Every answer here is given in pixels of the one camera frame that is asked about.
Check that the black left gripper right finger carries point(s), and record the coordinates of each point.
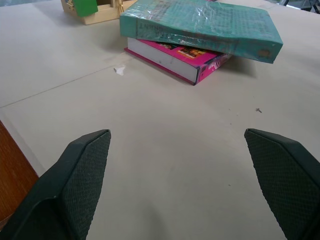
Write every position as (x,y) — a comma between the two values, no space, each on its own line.
(287,180)

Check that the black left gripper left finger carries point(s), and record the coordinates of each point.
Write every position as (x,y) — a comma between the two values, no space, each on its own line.
(62,190)

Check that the pink hardcover book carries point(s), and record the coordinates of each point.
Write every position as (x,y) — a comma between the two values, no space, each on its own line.
(175,60)

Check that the teal plastic-wrapped book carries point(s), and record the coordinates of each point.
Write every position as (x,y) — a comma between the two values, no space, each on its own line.
(200,25)

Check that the small grey screw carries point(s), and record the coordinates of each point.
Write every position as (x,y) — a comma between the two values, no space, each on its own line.
(258,109)

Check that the small white paper scrap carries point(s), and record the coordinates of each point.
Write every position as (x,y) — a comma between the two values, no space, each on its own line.
(120,70)

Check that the wooden toy box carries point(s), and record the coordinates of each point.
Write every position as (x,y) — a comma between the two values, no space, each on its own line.
(100,13)

